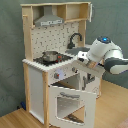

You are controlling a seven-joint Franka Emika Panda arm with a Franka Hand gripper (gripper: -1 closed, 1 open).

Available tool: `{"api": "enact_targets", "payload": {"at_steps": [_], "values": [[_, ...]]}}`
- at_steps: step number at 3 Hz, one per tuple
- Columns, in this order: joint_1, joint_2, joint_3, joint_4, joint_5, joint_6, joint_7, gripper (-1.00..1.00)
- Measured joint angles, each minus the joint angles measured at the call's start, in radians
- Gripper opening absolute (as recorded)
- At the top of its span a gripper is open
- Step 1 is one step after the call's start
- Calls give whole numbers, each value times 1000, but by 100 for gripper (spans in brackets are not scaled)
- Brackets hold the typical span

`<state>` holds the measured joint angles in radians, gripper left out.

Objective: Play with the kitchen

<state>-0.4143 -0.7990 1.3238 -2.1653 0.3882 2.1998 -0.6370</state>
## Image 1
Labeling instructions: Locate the grey sink basin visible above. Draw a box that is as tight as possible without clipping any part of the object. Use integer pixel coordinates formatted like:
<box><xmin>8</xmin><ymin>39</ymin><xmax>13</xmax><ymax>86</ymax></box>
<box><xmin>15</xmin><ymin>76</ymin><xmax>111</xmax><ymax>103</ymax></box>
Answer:
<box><xmin>66</xmin><ymin>47</ymin><xmax>90</xmax><ymax>56</ymax></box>

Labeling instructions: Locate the silver cooking pot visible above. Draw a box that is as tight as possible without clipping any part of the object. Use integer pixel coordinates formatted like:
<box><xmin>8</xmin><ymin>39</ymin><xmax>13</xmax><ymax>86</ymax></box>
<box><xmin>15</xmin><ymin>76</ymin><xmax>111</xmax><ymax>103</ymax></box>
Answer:
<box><xmin>43</xmin><ymin>51</ymin><xmax>58</xmax><ymax>62</ymax></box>

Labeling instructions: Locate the white oven door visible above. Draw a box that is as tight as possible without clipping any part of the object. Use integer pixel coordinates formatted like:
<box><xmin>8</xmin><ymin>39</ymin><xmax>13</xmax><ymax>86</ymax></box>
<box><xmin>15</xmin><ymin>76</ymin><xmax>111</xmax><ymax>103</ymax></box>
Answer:
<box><xmin>49</xmin><ymin>86</ymin><xmax>96</xmax><ymax>128</ymax></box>

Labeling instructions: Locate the black stovetop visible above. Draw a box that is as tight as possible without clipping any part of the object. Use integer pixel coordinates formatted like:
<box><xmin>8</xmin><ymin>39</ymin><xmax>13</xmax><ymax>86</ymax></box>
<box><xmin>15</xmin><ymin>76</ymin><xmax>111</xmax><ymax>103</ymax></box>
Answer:
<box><xmin>35</xmin><ymin>54</ymin><xmax>70</xmax><ymax>66</ymax></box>

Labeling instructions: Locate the white dishwasher door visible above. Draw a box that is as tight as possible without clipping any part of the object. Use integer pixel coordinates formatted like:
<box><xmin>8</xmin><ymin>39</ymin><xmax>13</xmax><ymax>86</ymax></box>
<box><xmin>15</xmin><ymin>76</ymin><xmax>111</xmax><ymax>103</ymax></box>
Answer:
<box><xmin>82</xmin><ymin>66</ymin><xmax>104</xmax><ymax>95</ymax></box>

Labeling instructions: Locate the white upper cabinet door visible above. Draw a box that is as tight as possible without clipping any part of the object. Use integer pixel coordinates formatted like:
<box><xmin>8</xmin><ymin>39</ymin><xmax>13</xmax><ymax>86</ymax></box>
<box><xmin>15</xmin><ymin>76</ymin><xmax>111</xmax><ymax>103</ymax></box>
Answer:
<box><xmin>88</xmin><ymin>3</ymin><xmax>93</xmax><ymax>22</ymax></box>

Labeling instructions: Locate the grey range hood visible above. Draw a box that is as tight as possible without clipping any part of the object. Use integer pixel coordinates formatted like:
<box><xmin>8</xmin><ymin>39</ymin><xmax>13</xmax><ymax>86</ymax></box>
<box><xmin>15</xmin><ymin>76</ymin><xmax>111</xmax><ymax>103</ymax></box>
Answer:
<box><xmin>34</xmin><ymin>5</ymin><xmax>64</xmax><ymax>27</ymax></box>

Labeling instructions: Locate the wooden toy kitchen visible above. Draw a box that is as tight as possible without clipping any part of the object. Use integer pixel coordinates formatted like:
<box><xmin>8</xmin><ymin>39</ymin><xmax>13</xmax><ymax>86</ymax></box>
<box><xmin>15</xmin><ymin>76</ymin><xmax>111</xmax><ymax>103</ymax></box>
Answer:
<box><xmin>20</xmin><ymin>1</ymin><xmax>106</xmax><ymax>128</ymax></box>

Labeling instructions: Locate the black kitchen faucet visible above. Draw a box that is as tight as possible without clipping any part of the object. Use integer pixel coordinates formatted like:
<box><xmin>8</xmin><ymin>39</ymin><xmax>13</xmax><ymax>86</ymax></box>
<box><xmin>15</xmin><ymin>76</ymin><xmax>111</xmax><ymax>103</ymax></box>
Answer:
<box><xmin>67</xmin><ymin>33</ymin><xmax>82</xmax><ymax>49</ymax></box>

